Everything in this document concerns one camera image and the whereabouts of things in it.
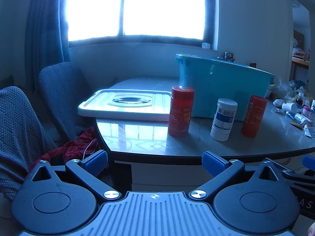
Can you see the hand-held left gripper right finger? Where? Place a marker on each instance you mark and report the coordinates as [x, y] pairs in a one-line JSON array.
[[213, 162]]

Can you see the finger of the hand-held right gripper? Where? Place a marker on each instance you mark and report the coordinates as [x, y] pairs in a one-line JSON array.
[[309, 161]]

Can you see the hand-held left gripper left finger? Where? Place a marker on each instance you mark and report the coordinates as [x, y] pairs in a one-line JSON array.
[[96, 163]]

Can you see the white bottle blue label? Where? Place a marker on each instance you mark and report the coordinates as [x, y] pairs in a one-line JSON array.
[[224, 120]]

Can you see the red cylindrical bottle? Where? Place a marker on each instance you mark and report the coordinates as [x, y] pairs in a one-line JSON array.
[[253, 115], [181, 110]]

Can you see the white plastic box lid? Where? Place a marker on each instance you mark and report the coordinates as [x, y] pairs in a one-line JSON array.
[[123, 105]]

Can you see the teal plastic storage box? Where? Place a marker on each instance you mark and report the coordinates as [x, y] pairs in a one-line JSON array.
[[221, 88]]

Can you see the grey glossy desktop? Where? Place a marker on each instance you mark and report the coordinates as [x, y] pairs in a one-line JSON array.
[[196, 145]]

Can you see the red cloth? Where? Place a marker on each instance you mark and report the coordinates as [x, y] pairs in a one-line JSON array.
[[73, 147]]

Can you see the small white squeezed tube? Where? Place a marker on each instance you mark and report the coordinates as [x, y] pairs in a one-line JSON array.
[[307, 130]]

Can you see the blue white tube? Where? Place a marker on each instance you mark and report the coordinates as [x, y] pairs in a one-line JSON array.
[[299, 118]]

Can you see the pink capped small bottle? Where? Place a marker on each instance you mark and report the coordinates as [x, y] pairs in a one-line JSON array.
[[306, 110]]

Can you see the small white lying bottle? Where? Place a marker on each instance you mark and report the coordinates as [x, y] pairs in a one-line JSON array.
[[290, 107]]

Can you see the small foil packet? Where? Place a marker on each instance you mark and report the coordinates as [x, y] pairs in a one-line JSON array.
[[278, 111]]

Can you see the small white jar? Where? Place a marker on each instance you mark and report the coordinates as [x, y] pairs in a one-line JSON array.
[[278, 102]]

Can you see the grey knit covered chair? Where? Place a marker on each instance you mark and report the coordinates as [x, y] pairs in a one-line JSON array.
[[64, 95], [17, 132]]

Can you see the crumpled clear plastic bag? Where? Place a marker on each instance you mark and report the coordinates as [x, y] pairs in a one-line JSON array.
[[288, 89]]

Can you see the wooden background shelf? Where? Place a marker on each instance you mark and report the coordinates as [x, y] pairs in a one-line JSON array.
[[299, 60]]

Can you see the small white sill device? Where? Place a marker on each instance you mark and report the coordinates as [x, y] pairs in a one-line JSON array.
[[206, 45]]

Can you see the blue curtain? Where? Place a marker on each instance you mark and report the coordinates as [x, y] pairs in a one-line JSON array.
[[44, 29]]

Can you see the bright window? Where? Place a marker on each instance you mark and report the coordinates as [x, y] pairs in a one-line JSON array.
[[160, 7]]

